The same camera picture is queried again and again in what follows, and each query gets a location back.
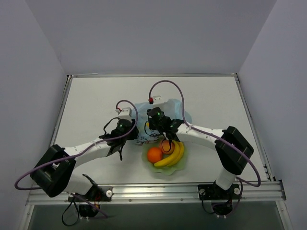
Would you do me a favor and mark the light blue plastic bag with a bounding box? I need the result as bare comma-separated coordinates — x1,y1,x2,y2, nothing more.
133,99,183,145

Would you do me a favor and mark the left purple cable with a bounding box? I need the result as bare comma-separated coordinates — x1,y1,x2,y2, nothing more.
14,100,139,219

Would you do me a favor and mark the green scalloped bowl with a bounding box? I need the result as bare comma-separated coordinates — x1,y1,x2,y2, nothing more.
142,142,188,176

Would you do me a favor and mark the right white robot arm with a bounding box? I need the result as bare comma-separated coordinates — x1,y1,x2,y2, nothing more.
147,107,254,198

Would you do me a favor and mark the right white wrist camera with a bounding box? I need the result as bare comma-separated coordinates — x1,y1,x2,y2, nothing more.
148,95,165,109

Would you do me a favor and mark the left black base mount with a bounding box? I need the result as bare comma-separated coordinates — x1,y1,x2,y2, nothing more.
65,174,113,202

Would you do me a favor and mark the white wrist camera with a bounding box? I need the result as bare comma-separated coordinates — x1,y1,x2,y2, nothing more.
115,107,132,120
148,95,165,109

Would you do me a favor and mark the fake peach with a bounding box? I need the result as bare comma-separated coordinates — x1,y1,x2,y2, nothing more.
159,139,175,155

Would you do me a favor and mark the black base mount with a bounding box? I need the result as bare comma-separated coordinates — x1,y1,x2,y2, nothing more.
197,182,241,200
65,174,113,202

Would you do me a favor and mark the aluminium front rail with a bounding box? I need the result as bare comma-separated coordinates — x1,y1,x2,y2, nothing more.
26,181,286,205

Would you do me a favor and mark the orange fake fruit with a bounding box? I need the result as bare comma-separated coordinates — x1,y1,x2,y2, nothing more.
147,147,163,164

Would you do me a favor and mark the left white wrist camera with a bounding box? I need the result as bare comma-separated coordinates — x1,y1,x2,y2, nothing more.
115,107,132,120

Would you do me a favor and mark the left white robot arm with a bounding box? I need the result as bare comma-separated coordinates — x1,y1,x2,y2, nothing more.
30,118,139,201

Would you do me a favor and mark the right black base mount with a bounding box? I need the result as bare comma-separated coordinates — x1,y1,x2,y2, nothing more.
197,182,241,200

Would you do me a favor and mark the yellow fake banana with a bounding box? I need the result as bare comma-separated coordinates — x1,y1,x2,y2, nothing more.
154,140,185,167

